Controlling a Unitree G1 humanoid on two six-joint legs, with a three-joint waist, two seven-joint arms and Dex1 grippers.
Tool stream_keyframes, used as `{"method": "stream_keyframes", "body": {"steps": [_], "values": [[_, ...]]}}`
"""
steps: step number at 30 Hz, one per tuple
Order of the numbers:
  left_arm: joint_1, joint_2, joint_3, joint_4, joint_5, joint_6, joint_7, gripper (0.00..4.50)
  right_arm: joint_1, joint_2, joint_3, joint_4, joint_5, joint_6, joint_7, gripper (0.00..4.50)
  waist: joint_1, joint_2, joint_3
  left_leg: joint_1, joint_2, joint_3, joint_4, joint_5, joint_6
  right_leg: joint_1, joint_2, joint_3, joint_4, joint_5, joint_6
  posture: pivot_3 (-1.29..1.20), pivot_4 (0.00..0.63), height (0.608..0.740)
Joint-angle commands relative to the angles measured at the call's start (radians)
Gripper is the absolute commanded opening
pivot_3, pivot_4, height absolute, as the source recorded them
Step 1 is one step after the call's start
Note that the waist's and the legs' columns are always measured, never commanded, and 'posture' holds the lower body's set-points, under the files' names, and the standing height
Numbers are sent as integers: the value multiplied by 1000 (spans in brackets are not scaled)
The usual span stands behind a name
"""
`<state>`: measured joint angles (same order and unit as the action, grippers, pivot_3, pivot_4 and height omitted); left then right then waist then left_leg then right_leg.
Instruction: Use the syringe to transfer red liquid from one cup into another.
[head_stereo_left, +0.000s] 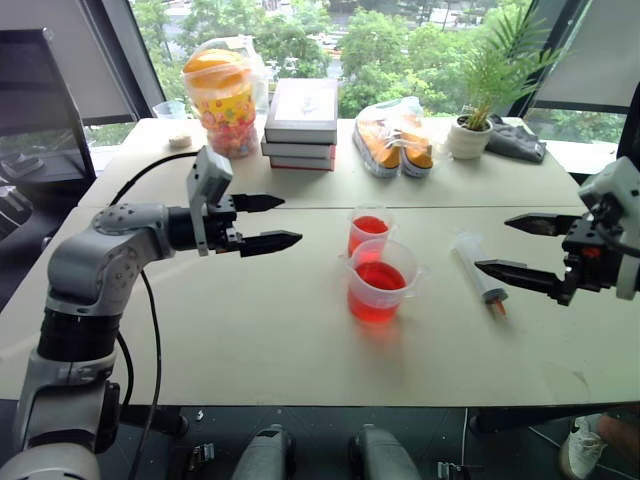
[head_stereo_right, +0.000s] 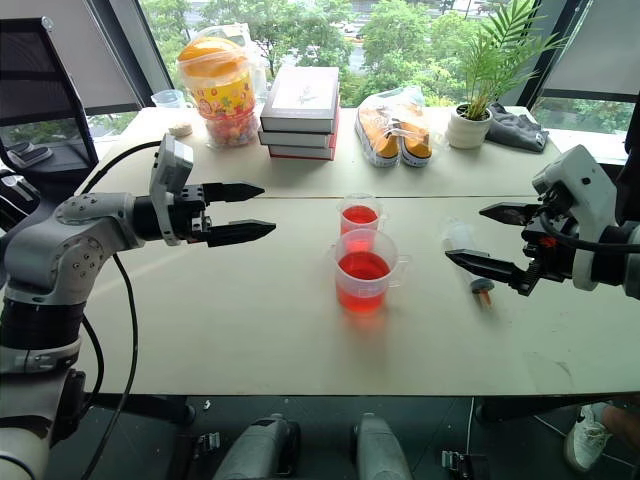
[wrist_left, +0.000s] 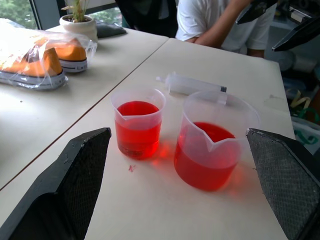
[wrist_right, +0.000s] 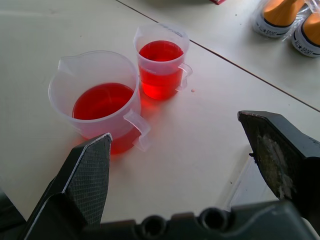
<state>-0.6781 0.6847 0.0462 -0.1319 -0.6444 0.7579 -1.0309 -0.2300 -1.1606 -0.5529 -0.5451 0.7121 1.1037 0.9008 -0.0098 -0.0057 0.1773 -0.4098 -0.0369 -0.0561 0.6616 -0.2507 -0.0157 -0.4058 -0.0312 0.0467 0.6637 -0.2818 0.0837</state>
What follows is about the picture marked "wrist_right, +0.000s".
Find orange and white sneaker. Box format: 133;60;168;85
252;0;306;39
291;9;320;59

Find large beaker with red liquid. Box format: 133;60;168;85
48;50;152;155

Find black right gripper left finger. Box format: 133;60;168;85
20;132;113;240

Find small beaker with red liquid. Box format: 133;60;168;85
132;22;194;101

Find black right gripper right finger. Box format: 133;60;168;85
237;110;320;230

